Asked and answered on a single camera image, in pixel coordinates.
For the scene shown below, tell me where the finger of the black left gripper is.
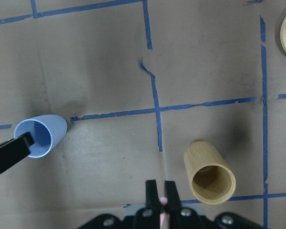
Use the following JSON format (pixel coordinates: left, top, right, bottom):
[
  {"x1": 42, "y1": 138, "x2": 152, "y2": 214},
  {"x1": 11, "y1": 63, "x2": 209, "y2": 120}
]
[{"x1": 0, "y1": 132, "x2": 34, "y2": 174}]

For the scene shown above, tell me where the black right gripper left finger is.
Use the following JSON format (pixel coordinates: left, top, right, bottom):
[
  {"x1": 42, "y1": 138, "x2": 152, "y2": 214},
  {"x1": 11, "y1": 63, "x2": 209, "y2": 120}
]
[{"x1": 145, "y1": 180, "x2": 161, "y2": 212}]

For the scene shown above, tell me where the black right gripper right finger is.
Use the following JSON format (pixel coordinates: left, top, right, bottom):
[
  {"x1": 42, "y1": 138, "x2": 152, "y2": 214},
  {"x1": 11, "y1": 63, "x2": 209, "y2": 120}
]
[{"x1": 164, "y1": 180, "x2": 182, "y2": 212}]

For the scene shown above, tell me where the blue plastic cup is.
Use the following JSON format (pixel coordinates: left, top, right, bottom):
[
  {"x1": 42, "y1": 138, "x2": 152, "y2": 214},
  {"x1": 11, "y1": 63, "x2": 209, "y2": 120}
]
[{"x1": 13, "y1": 114, "x2": 68, "y2": 158}]

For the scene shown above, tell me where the wooden cylindrical holder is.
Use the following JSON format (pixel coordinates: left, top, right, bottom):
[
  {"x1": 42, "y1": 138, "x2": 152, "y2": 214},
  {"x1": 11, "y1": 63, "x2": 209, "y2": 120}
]
[{"x1": 184, "y1": 140, "x2": 236, "y2": 205}]

